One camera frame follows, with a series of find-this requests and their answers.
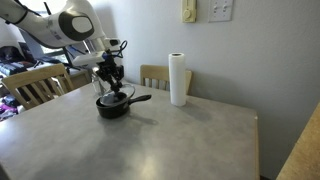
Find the clear glass jar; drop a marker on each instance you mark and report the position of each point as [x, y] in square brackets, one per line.
[97, 85]

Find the light wooden slat-back chair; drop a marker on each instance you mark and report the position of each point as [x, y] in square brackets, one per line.
[151, 75]
[33, 81]

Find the wooden counter top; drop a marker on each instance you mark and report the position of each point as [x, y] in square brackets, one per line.
[305, 153]

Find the purple cloth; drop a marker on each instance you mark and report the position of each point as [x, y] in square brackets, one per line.
[6, 109]

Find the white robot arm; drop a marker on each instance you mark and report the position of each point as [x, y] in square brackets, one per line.
[53, 26]

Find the black bag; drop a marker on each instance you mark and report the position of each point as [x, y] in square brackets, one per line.
[9, 53]

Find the cream wall thermostat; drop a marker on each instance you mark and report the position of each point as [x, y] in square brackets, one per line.
[189, 10]

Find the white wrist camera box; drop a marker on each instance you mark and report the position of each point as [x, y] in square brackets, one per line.
[88, 58]

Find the white light switch plate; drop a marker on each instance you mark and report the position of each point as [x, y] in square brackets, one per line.
[220, 10]

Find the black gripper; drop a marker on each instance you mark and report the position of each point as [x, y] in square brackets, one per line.
[110, 70]

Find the glass lid with black knob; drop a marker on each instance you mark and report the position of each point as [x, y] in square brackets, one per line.
[125, 90]

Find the white paper towel roll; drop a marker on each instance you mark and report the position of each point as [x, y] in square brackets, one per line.
[177, 80]

